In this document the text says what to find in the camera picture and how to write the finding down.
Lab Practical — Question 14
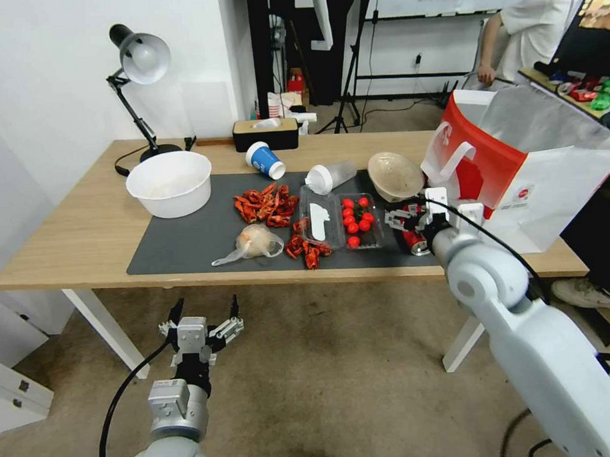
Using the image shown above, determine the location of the black desk lamp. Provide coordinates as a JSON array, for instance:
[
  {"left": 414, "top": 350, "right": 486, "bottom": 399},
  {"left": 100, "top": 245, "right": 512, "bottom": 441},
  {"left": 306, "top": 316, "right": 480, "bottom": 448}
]
[{"left": 103, "top": 21, "right": 185, "bottom": 166}]

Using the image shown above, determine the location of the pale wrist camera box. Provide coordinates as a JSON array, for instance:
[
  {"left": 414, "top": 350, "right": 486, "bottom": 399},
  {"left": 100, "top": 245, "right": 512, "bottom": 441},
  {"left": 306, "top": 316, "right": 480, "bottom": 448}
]
[
  {"left": 425, "top": 186, "right": 451, "bottom": 217},
  {"left": 177, "top": 315, "right": 211, "bottom": 355}
]

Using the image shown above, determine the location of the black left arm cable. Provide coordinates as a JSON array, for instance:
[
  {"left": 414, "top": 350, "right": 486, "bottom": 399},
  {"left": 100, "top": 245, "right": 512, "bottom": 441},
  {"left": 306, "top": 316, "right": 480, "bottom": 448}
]
[{"left": 94, "top": 340, "right": 177, "bottom": 457}]

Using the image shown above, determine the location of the black tripod stand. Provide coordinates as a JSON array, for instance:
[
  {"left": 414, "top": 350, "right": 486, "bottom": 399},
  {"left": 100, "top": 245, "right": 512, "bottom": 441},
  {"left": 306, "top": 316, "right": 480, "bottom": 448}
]
[{"left": 312, "top": 0, "right": 384, "bottom": 135}]

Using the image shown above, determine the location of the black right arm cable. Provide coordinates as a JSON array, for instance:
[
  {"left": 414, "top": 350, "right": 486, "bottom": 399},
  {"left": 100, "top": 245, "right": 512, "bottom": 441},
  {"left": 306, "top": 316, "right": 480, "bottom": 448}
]
[{"left": 425, "top": 193, "right": 553, "bottom": 311}]

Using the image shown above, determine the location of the red striped paper cup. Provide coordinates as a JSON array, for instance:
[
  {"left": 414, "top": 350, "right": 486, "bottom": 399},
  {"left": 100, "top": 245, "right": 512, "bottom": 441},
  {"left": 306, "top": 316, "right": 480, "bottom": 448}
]
[{"left": 266, "top": 91, "right": 285, "bottom": 122}]

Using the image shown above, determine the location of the person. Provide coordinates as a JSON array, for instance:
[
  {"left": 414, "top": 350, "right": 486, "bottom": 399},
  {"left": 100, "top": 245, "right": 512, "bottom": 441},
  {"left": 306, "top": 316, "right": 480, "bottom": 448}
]
[
  {"left": 547, "top": 165, "right": 610, "bottom": 316},
  {"left": 475, "top": 0, "right": 602, "bottom": 91}
]

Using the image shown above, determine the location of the red drink can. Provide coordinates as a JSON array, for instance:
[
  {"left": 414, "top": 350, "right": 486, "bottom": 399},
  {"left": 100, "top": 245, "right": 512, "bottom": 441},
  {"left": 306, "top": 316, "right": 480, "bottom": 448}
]
[{"left": 399, "top": 226, "right": 433, "bottom": 259}]

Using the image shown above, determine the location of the black tall cabinet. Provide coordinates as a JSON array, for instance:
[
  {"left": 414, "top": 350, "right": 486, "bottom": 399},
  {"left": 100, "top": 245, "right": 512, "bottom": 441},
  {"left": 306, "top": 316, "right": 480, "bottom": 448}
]
[{"left": 246, "top": 0, "right": 349, "bottom": 109}]

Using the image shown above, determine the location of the beige stool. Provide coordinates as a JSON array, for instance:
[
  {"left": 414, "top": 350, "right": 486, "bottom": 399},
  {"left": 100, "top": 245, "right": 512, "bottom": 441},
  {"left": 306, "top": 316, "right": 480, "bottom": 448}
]
[{"left": 574, "top": 304, "right": 610, "bottom": 353}]

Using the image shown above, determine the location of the wooden side table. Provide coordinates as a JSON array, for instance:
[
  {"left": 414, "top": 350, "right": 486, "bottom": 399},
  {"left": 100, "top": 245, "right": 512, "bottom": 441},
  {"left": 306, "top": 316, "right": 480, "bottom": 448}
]
[{"left": 517, "top": 65, "right": 610, "bottom": 143}]

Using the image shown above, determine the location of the large white plastic basin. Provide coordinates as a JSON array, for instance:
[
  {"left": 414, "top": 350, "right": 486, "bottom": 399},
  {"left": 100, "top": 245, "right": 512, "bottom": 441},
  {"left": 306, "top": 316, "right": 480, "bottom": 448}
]
[{"left": 124, "top": 149, "right": 215, "bottom": 221}]

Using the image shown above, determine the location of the black display monitor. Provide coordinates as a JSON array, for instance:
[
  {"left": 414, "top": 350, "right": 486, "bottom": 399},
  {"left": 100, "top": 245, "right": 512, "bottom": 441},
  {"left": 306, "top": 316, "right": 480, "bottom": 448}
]
[{"left": 546, "top": 0, "right": 610, "bottom": 79}]

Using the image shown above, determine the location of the red crayfish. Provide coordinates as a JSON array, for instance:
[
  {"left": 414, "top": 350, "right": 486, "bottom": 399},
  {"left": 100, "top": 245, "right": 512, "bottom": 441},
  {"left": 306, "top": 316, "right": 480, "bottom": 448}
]
[
  {"left": 275, "top": 184, "right": 299, "bottom": 211},
  {"left": 263, "top": 205, "right": 297, "bottom": 229},
  {"left": 233, "top": 191, "right": 259, "bottom": 225},
  {"left": 284, "top": 233, "right": 307, "bottom": 258},
  {"left": 248, "top": 183, "right": 280, "bottom": 207},
  {"left": 302, "top": 241, "right": 334, "bottom": 270}
]

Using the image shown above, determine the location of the black tissue box wooden lid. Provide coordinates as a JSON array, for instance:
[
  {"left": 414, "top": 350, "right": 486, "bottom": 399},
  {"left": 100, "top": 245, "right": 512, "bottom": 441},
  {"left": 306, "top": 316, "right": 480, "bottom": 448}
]
[{"left": 232, "top": 116, "right": 301, "bottom": 154}]

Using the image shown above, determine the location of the blue and white paper cup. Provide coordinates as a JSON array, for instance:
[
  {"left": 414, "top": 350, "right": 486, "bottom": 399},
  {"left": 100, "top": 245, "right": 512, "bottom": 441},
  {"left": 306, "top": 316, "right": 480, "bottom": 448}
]
[{"left": 245, "top": 141, "right": 288, "bottom": 182}]

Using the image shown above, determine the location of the beige disposable bowl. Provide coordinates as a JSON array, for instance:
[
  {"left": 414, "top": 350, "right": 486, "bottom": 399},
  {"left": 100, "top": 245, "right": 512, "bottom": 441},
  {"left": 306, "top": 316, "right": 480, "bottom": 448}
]
[{"left": 367, "top": 151, "right": 428, "bottom": 205}]

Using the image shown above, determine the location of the red and white delivery bag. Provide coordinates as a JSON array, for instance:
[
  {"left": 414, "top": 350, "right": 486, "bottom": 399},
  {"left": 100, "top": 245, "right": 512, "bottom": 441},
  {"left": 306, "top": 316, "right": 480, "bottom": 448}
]
[{"left": 417, "top": 83, "right": 610, "bottom": 258}]

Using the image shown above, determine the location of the clear plastic bag with bun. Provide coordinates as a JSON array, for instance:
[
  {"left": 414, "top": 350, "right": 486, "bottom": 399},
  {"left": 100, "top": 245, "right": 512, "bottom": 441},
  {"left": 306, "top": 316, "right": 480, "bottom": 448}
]
[{"left": 209, "top": 223, "right": 286, "bottom": 268}]

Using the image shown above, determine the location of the clear disposable takeout box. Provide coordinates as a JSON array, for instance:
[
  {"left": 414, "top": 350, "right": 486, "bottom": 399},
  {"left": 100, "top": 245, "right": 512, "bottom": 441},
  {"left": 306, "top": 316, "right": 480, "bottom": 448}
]
[{"left": 290, "top": 182, "right": 388, "bottom": 254}]

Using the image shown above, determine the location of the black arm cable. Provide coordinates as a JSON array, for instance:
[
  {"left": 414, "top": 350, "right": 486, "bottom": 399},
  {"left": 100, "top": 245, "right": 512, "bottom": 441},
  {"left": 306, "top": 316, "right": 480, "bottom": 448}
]
[
  {"left": 94, "top": 340, "right": 177, "bottom": 457},
  {"left": 425, "top": 193, "right": 553, "bottom": 311}
]

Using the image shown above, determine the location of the dark grey table mat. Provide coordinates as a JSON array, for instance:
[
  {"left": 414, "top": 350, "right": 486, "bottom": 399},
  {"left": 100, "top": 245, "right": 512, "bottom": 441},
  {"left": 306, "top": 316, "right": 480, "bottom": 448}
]
[{"left": 123, "top": 166, "right": 447, "bottom": 276}]

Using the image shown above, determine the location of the black lamp power cable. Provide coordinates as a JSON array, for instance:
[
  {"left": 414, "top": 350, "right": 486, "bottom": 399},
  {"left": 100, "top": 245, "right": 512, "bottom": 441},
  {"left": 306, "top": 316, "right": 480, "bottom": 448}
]
[{"left": 113, "top": 143, "right": 152, "bottom": 178}]

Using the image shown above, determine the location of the wooden table with white legs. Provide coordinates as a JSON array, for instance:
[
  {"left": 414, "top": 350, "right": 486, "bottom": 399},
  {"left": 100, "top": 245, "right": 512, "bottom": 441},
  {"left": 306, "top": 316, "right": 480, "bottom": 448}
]
[{"left": 0, "top": 123, "right": 593, "bottom": 390}]

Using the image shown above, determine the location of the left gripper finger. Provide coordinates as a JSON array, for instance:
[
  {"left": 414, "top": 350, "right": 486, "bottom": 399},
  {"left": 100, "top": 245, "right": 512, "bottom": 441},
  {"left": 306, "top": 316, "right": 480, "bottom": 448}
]
[
  {"left": 206, "top": 293, "right": 247, "bottom": 348},
  {"left": 156, "top": 297, "right": 185, "bottom": 342}
]

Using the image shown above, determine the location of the white low cabinet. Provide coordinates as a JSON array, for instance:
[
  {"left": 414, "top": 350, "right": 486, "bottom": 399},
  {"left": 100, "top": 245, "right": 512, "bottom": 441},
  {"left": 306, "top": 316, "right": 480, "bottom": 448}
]
[{"left": 0, "top": 285, "right": 82, "bottom": 436}]

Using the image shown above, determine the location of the clear plastic shaker bottle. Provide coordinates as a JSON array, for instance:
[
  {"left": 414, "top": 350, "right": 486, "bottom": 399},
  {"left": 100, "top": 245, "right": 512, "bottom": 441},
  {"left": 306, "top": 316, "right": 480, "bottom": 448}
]
[{"left": 304, "top": 160, "right": 359, "bottom": 197}]

